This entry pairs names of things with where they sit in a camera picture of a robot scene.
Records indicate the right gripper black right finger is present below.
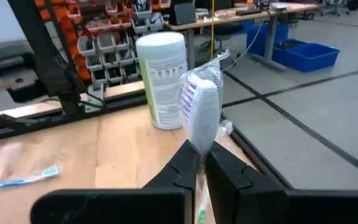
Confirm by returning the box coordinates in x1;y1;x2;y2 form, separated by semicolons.
205;141;358;224

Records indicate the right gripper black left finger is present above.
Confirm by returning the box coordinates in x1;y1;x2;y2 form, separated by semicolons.
30;139;199;224

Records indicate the dark purple toothbrush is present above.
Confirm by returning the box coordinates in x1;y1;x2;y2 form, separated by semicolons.
178;48;233;224

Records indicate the blue white toothbrush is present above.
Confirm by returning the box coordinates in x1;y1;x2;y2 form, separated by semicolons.
0;164;60;191

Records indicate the green white wipes canister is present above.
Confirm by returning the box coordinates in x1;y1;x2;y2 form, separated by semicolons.
135;30;188;131

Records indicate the blue plastic bin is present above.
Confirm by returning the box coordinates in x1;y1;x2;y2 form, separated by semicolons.
246;23;291;66
286;42;341;73

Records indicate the orange grey parts bin rack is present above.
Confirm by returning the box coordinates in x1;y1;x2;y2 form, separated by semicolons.
32;0;170;94

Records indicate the black office chair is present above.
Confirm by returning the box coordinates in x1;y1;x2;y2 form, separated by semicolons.
197;23;245;60

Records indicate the wooden office desk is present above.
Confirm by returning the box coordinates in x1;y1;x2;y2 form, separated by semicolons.
165;1;320;73

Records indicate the black aluminium table frame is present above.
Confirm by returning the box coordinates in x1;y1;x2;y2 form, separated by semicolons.
0;0;295;190

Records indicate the yellow hanging cable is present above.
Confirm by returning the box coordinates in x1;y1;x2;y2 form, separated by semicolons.
209;0;216;60

